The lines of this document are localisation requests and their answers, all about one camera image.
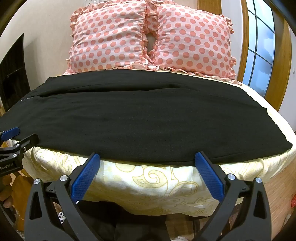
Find pink polka dot pillow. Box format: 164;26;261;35
65;6;151;75
143;0;242;85

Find black pants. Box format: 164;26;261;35
0;69;293;168

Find black cabinet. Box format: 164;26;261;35
0;33;32;112

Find yellow patterned bed cover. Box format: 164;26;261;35
5;74;296;219

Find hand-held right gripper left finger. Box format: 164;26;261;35
24;152;109;241

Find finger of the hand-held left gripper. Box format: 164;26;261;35
13;133;39;152
0;126;21;142

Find person's left hand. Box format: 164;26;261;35
0;177;14;208

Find wooden framed window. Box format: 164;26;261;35
238;0;292;111

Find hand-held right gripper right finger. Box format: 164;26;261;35
194;151;272;241

